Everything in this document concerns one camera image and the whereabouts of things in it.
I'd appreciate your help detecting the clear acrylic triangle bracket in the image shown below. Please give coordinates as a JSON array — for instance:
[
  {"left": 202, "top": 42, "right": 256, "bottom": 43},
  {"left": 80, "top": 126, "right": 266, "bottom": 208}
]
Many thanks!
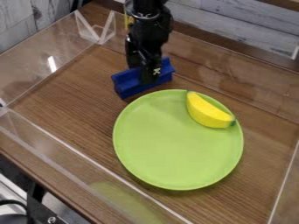
[{"left": 74, "top": 10, "right": 116, "bottom": 46}]

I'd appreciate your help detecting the black clamp with cable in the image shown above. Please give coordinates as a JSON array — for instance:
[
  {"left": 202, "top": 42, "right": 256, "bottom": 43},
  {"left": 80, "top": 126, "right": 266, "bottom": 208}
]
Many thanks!
[{"left": 0, "top": 180, "right": 69, "bottom": 224}]

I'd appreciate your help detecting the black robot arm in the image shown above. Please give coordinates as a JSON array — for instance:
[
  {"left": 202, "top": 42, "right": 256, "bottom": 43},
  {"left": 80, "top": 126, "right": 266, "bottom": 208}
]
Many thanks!
[{"left": 125, "top": 0, "right": 173, "bottom": 85}]

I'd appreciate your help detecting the green round plate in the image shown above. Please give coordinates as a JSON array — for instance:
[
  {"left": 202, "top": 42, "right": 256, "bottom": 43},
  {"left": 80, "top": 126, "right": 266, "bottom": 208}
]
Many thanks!
[{"left": 113, "top": 89, "right": 244, "bottom": 191}]

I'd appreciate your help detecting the blue block object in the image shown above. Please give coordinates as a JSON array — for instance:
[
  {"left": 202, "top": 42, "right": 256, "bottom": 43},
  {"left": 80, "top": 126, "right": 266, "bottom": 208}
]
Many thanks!
[{"left": 110, "top": 57, "right": 174, "bottom": 99}]

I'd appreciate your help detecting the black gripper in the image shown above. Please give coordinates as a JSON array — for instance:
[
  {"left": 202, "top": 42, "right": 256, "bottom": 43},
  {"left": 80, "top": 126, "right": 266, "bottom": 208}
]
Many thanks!
[{"left": 125, "top": 11, "right": 173, "bottom": 85}]

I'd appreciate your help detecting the yellow labelled tin can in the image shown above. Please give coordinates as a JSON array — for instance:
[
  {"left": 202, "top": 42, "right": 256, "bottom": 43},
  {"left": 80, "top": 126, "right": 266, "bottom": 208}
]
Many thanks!
[{"left": 124, "top": 3, "right": 134, "bottom": 30}]

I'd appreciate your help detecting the yellow banana slice toy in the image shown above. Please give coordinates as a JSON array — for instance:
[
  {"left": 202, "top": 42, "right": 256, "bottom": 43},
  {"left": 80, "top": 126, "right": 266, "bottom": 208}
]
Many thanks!
[{"left": 185, "top": 91, "right": 236, "bottom": 129}]

